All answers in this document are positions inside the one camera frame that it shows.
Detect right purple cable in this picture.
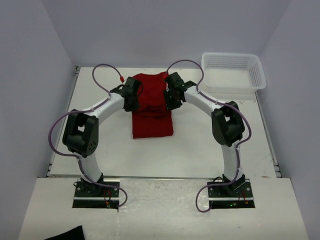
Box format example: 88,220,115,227
195,59,252,213

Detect purple cable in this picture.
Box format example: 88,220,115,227
47,64,130,208
195,59,252,213

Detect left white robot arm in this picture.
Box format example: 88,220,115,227
62,77,144,197

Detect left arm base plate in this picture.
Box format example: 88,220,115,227
72,178,120,210

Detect black cloth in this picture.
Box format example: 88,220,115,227
45,225,85,240

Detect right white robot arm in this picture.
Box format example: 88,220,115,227
163,72,245,197

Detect red t-shirt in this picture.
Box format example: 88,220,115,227
132,72,174,139

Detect white plastic basket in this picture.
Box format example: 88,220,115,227
201,52,266,95

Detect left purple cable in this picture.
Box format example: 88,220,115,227
47,64,130,208

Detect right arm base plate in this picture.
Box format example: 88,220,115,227
207,175,256,210

